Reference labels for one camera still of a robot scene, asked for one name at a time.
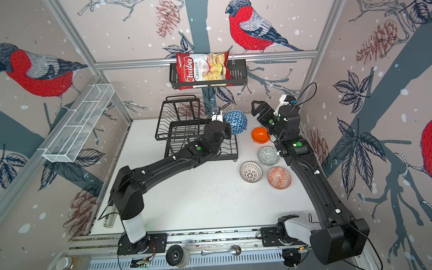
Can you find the dark wall shelf basket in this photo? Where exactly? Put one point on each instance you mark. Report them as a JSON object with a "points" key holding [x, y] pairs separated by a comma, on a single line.
{"points": [[233, 74]]}

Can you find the red cassava chips bag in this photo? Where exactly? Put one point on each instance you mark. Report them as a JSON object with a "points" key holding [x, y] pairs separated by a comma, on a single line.
{"points": [[195, 68]]}

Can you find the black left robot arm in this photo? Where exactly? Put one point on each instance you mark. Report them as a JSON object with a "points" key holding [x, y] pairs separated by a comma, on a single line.
{"points": [[130, 184]]}

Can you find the black wire dish rack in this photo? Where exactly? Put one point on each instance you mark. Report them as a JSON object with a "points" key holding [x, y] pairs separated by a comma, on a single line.
{"points": [[182, 120]]}

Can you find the metal spoon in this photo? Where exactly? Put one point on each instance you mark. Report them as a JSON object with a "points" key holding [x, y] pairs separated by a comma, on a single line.
{"points": [[234, 250]]}

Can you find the glass jar metal lid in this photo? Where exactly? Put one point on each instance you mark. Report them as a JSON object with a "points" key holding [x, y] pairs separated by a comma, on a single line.
{"points": [[73, 263]]}

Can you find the brown white patterned bowl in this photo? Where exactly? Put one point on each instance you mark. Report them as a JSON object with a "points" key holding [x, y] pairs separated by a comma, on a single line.
{"points": [[251, 172]]}

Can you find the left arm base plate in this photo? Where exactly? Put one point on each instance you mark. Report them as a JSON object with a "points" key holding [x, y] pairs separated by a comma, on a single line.
{"points": [[152, 243]]}

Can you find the orange plastic bowl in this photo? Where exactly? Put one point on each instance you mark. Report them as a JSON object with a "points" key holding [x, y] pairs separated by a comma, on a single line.
{"points": [[260, 135]]}

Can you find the white wire mesh basket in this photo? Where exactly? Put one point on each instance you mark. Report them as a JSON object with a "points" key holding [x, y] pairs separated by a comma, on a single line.
{"points": [[72, 137]]}

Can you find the blue triangle patterned bowl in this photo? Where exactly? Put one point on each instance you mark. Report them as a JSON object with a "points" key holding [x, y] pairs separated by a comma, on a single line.
{"points": [[237, 120]]}

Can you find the red orange patterned bowl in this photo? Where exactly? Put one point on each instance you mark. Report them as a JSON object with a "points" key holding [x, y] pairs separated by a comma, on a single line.
{"points": [[279, 178]]}

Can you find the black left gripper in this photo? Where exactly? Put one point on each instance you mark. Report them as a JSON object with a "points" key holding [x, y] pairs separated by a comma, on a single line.
{"points": [[226, 128]]}

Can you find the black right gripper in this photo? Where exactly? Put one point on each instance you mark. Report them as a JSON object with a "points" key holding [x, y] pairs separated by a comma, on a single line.
{"points": [[263, 107]]}

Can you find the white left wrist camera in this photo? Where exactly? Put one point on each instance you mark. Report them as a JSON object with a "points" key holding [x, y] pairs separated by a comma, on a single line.
{"points": [[216, 115]]}

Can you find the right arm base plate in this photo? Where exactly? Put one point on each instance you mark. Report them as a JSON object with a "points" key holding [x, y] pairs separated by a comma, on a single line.
{"points": [[269, 237]]}

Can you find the green patterned bowl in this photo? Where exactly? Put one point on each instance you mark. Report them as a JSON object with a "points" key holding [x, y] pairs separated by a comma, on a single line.
{"points": [[268, 156]]}

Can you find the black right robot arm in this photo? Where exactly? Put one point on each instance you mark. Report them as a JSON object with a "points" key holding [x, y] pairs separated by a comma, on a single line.
{"points": [[336, 235]]}

